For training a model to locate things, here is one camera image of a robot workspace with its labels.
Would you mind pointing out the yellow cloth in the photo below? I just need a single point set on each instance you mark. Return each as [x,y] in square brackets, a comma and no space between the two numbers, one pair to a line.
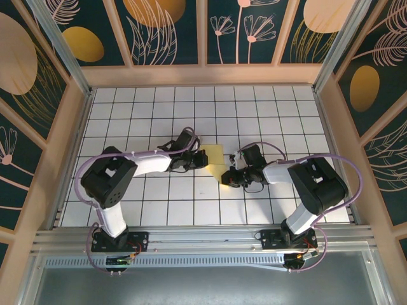
[216,155]

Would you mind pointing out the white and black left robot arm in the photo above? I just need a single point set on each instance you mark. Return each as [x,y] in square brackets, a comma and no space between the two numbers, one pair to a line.
[149,163]

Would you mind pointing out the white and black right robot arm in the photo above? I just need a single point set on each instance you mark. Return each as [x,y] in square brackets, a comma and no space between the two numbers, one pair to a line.
[276,173]

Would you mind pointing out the small controller circuit board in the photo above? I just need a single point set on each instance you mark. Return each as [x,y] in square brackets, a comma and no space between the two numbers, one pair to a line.
[119,260]
[300,258]

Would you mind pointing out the grey metal panel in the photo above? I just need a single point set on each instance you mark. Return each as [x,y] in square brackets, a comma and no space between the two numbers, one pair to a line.
[203,286]

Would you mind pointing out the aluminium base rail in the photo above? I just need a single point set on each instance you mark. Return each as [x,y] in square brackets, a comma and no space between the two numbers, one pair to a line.
[203,238]

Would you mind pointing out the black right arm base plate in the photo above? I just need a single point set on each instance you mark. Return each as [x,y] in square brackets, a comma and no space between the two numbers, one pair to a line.
[270,241]

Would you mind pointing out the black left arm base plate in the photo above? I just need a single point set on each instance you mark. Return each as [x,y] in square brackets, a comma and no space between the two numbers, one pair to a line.
[140,238]

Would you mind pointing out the aluminium side rail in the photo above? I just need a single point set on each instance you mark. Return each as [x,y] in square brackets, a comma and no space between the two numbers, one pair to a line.
[329,127]
[79,127]

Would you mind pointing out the aluminium corner post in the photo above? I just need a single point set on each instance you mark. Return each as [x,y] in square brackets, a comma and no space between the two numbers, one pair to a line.
[62,47]
[342,47]

